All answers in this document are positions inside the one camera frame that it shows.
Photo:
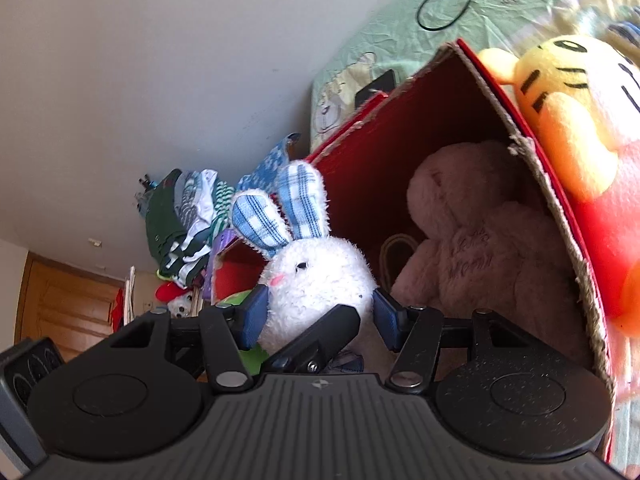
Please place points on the yellow tiger plush toy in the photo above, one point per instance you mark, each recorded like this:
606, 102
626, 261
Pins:
565, 110

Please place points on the pink plush bear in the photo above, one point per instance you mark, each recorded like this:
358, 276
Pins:
480, 260

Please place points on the green plush toy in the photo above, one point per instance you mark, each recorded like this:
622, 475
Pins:
235, 300

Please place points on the white rabbit plush plaid ears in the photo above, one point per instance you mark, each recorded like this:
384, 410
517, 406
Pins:
310, 280

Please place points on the wooden door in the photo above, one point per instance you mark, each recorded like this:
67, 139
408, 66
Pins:
65, 305

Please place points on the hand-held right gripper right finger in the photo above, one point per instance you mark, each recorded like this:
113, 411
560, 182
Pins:
387, 320

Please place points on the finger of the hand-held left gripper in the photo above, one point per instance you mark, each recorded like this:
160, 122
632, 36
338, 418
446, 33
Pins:
320, 335

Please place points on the small plush with red hat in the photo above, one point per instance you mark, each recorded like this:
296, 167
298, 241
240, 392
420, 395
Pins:
177, 305

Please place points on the red cardboard box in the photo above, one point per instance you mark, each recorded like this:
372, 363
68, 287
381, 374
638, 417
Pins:
390, 160

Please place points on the pile of clothes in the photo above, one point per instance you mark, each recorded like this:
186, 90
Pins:
170, 225

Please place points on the black phone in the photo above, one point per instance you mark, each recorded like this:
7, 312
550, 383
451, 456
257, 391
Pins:
377, 85

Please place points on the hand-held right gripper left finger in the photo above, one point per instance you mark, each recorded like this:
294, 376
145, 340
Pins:
255, 320

